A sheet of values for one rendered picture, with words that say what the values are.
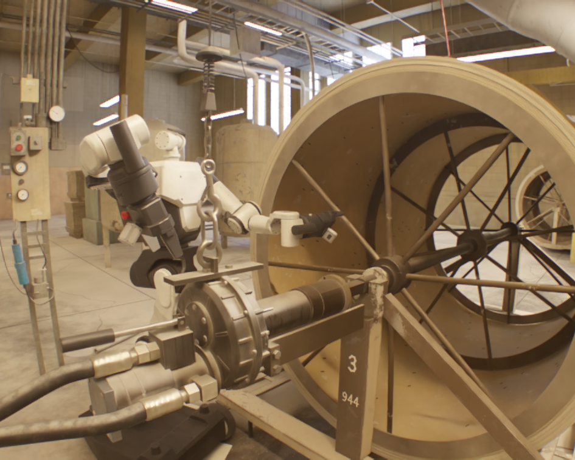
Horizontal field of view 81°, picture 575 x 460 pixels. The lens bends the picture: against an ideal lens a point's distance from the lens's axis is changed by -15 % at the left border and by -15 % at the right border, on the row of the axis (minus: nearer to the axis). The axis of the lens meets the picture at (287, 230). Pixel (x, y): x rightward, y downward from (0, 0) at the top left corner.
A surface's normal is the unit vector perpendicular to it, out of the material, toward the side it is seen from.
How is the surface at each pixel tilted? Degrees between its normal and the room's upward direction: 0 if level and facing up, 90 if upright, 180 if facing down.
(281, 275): 77
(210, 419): 45
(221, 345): 90
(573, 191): 90
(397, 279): 90
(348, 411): 90
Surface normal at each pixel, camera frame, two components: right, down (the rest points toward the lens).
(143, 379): 0.47, -0.69
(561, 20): -0.76, 0.18
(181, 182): 0.95, -0.02
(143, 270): -0.41, 0.11
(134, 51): 0.70, 0.09
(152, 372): 0.31, -0.85
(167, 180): 0.45, -0.02
